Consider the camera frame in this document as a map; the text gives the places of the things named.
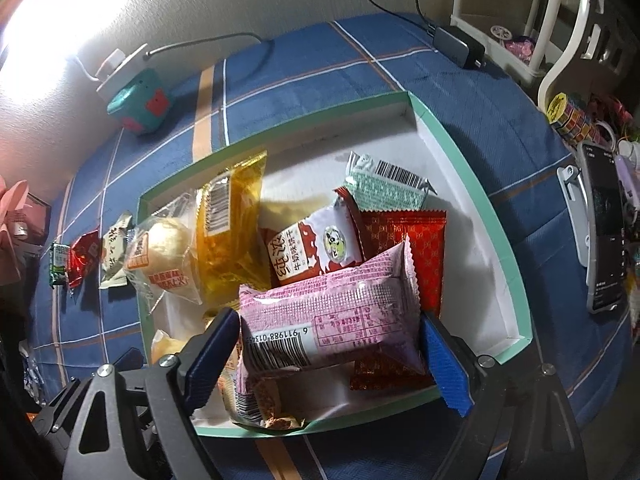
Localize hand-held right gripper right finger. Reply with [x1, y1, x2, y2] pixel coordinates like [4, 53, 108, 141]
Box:
[421, 311, 588, 480]

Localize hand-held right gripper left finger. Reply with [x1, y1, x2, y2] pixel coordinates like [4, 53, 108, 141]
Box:
[55, 306, 242, 480]

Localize yellow cake packet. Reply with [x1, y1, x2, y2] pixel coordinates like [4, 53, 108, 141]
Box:
[150, 329, 191, 365]

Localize brown nut snack packet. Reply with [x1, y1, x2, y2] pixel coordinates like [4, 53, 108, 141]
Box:
[220, 340, 306, 431]

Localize clear bun packet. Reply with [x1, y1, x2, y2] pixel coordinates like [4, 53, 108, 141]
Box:
[122, 187, 206, 311]

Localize large red snack packet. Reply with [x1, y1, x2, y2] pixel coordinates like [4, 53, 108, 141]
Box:
[332, 187, 448, 391]

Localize pink snack packet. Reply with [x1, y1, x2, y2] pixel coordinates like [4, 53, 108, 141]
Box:
[235, 232, 431, 376]

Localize yellow snack packet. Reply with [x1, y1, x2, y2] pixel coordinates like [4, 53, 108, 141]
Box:
[194, 150, 273, 306]

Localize red white snack packet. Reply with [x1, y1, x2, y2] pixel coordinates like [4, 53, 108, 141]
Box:
[260, 205, 366, 288]

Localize mint green snack packet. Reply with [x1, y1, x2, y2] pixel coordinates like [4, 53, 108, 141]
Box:
[345, 152, 437, 211]

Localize white tray box teal rim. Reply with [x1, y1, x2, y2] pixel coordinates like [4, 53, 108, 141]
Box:
[136, 91, 533, 441]

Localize cream snack packet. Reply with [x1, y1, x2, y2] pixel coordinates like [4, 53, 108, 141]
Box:
[99, 212, 135, 290]

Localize small green snack packet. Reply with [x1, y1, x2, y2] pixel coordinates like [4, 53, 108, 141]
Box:
[49, 242, 71, 288]

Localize small red snack packet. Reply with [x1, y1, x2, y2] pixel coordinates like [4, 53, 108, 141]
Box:
[67, 232, 101, 288]

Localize white phone holder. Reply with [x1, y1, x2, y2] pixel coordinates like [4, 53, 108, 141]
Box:
[556, 164, 593, 268]

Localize dark gift box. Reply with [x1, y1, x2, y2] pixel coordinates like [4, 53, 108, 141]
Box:
[15, 192, 51, 246]

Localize black smartphone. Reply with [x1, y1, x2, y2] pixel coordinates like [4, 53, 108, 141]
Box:
[577, 141, 632, 315]

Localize pink bow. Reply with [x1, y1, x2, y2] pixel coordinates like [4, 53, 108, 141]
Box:
[0, 175, 36, 281]

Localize teal cube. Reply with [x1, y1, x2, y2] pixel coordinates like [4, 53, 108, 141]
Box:
[106, 67, 173, 135]

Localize lavender device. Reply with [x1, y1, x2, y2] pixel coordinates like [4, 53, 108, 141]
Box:
[616, 155, 640, 211]

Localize colourful cylinder can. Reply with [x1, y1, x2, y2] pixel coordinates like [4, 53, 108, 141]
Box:
[545, 91, 617, 150]

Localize white power strip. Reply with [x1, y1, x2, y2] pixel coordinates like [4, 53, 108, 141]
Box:
[95, 44, 150, 101]

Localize pink flowers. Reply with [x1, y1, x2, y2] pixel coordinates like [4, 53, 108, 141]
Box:
[590, 92, 640, 141]

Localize black power adapter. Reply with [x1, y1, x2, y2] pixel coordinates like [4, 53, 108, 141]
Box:
[431, 25, 487, 70]

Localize pink packets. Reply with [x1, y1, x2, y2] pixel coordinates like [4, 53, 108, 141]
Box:
[502, 35, 538, 66]

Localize white shelf rack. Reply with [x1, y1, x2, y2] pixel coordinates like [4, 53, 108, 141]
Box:
[450, 0, 636, 106]

